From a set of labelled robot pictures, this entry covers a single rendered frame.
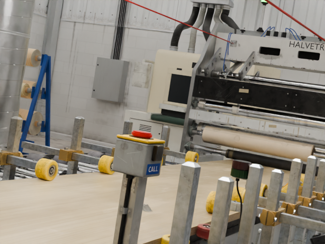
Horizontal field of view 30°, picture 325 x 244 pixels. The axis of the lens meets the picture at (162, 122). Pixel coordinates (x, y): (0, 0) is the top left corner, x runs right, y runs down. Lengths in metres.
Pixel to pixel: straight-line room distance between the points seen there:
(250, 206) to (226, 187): 0.26
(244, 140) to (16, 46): 2.26
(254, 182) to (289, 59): 2.74
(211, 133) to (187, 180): 3.02
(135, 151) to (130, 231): 0.15
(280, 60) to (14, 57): 2.33
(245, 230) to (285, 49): 2.81
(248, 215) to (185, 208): 0.51
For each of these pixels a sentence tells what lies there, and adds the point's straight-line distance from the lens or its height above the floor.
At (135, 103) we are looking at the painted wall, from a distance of 11.68.
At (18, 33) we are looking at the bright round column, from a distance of 5.49.
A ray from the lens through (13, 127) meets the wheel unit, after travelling 2.55.
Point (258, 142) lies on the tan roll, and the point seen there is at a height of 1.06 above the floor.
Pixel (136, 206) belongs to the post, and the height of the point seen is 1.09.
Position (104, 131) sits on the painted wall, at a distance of 11.99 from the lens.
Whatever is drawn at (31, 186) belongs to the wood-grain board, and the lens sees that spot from 2.24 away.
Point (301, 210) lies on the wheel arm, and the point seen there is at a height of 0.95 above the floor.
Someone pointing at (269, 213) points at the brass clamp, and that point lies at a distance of 2.08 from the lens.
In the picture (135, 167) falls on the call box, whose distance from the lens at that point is 1.12.
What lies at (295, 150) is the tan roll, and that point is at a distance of 4.20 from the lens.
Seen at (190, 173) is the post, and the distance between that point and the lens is 1.38.
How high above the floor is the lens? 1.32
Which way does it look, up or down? 3 degrees down
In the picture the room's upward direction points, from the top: 9 degrees clockwise
